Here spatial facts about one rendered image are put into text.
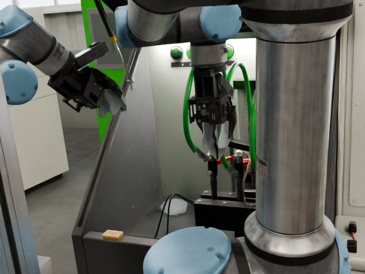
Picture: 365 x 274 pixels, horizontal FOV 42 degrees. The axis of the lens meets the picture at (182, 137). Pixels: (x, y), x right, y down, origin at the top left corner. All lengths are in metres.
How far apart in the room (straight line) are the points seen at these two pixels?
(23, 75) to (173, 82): 0.92
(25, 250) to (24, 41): 0.54
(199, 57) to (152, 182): 0.87
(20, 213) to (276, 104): 0.30
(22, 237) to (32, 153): 3.81
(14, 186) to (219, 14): 0.47
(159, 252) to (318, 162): 0.23
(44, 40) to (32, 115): 3.31
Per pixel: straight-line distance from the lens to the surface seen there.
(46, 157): 4.46
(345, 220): 1.33
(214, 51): 0.97
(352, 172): 1.34
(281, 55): 0.51
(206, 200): 1.44
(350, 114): 1.33
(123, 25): 0.84
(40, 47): 1.02
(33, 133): 4.33
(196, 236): 0.65
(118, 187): 1.54
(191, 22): 0.85
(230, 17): 0.85
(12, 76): 0.85
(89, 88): 1.07
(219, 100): 0.96
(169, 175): 1.82
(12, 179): 0.52
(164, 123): 1.75
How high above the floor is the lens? 1.58
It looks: 17 degrees down
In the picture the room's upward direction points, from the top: 5 degrees counter-clockwise
